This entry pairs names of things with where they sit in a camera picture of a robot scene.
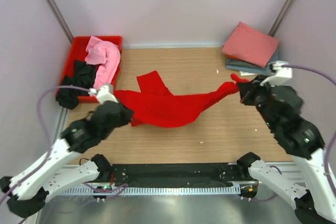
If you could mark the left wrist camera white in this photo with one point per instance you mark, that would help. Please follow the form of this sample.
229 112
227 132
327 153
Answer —
105 93

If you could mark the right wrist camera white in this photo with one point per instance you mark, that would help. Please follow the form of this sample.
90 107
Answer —
280 74

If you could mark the black t-shirt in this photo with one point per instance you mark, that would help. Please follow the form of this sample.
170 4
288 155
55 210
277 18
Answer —
83 76

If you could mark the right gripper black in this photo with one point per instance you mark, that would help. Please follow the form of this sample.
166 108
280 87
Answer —
248 89

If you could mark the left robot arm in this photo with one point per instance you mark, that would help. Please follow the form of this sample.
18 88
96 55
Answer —
28 192

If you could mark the folded grey-blue t-shirt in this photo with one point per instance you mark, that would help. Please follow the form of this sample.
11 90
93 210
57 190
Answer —
251 70

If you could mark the folded salmon t-shirt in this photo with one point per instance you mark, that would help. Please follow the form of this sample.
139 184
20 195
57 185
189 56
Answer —
250 45

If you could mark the folded dark grey t-shirt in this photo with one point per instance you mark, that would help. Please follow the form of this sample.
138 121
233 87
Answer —
240 63

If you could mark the red t-shirt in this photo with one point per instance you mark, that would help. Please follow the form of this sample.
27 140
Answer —
154 104

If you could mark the red plastic bin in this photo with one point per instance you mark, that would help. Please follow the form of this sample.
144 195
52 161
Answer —
78 52

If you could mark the aluminium frame rail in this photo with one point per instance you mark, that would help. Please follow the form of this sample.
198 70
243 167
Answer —
290 170

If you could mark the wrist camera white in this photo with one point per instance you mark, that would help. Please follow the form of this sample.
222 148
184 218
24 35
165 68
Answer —
105 93
280 74

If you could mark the pink t-shirt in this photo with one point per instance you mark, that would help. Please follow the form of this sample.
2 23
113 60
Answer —
106 56

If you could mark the folded white cloth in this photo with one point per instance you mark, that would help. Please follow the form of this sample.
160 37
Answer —
242 73

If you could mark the white slotted cable duct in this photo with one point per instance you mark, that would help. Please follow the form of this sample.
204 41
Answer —
133 191

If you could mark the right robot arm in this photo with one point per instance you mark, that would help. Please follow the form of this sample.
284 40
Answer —
312 203

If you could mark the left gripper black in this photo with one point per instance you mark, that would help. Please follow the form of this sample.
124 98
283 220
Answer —
127 116

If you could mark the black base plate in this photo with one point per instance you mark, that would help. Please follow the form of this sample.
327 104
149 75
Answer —
197 175

